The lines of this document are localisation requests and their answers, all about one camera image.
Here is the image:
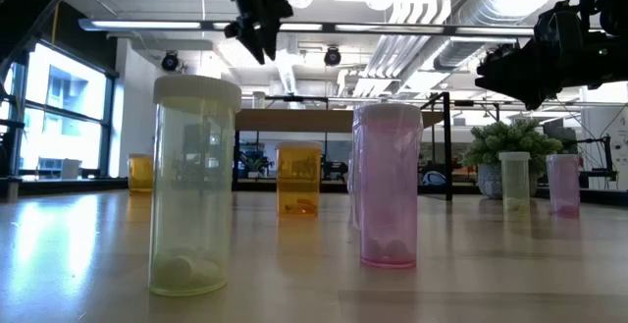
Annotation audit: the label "potted green artificial plant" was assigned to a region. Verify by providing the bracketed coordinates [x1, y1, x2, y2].
[460, 119, 564, 200]

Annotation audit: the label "tall pink medicine bottle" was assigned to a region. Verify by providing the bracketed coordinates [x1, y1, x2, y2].
[353, 102, 425, 270]

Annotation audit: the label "silver ceiling duct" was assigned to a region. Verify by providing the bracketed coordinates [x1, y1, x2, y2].
[434, 0, 585, 72]

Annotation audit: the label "small pink medicine bottle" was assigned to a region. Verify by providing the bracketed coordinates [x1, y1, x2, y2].
[546, 153, 582, 217]

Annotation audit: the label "white bin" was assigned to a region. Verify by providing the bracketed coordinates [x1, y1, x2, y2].
[60, 158, 82, 181]

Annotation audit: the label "black background monitor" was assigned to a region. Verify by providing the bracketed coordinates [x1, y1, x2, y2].
[542, 116, 583, 157]

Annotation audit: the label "orange medicine bottle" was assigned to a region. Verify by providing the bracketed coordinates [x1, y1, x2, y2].
[128, 153, 155, 195]
[275, 140, 324, 217]

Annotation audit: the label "large window black frame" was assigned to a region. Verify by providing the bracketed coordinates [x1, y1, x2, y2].
[0, 37, 119, 182]

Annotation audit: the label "black aluminium table frame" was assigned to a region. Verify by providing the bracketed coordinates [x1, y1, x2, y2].
[0, 175, 628, 207]

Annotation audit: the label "large pale green medicine bottle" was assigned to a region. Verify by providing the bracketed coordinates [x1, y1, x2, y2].
[149, 74, 243, 298]

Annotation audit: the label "black round ceiling spotlight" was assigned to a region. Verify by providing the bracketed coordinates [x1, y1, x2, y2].
[160, 50, 181, 73]
[323, 45, 343, 68]

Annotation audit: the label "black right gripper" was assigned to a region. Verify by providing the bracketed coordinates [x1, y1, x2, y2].
[474, 1, 598, 111]

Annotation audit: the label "wooden shelf black metal legs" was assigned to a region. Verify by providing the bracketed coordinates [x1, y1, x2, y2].
[231, 91, 453, 202]

